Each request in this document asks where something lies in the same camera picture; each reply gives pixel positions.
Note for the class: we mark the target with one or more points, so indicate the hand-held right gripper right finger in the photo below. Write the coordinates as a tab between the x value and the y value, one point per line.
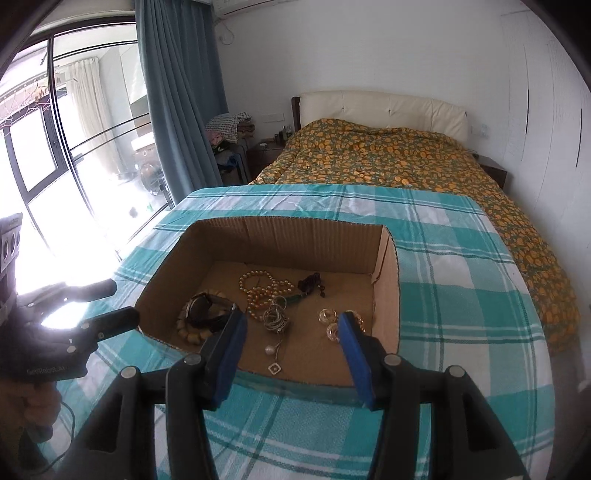
358	360

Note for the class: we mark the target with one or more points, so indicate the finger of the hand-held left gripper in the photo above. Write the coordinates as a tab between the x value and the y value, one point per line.
115	323
97	290

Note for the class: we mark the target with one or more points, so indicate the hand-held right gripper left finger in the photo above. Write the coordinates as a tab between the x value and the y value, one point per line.
226	364

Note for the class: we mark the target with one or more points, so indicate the black wristwatch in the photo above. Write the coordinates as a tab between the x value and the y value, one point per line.
203	310

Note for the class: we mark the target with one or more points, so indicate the cardboard box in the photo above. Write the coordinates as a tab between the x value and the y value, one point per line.
221	249

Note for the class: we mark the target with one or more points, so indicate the person's left hand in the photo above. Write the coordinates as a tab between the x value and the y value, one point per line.
32	404

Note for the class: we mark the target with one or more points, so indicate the teal checked cloth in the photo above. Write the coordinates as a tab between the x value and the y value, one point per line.
461	300

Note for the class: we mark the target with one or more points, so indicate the standing fan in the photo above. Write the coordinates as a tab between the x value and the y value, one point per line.
151	177

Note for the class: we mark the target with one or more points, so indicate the black framed sliding glass door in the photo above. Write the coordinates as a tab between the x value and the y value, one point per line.
51	138

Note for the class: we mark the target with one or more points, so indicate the hanging clothes drying rack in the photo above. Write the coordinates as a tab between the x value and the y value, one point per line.
23	104

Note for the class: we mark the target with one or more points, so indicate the blue curtain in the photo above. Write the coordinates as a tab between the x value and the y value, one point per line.
180	101

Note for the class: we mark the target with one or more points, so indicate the pile of folded clothes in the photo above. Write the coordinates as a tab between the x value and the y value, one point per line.
228	129

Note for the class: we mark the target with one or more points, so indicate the dark wooden nightstand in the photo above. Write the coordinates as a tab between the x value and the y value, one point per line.
265	159
491	170

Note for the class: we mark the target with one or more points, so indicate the bed with orange quilt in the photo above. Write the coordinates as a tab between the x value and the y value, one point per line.
415	157

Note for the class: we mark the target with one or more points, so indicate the cream padded headboard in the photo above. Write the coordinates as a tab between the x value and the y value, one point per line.
383	108

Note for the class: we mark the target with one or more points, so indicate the white wardrobe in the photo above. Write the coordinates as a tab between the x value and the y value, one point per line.
549	115

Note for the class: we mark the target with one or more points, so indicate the white air conditioner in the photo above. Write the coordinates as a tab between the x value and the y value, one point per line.
233	7

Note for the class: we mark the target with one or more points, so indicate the white wall outlet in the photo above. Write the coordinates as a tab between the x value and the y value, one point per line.
485	130

